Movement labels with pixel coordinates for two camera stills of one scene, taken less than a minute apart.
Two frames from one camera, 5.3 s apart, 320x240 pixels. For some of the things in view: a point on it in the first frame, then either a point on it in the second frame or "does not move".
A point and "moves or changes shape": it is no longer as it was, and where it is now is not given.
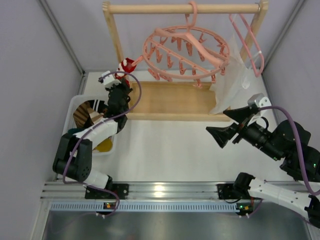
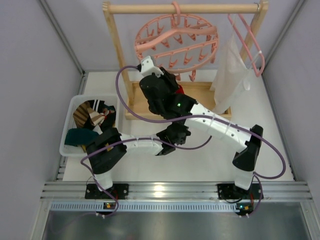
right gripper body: [240, 129] -> [169, 77]
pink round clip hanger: [185, 52] moves or changes shape
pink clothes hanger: [250, 32] does not move
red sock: [125, 65] -> [180, 90]
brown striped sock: [81, 112] does not move
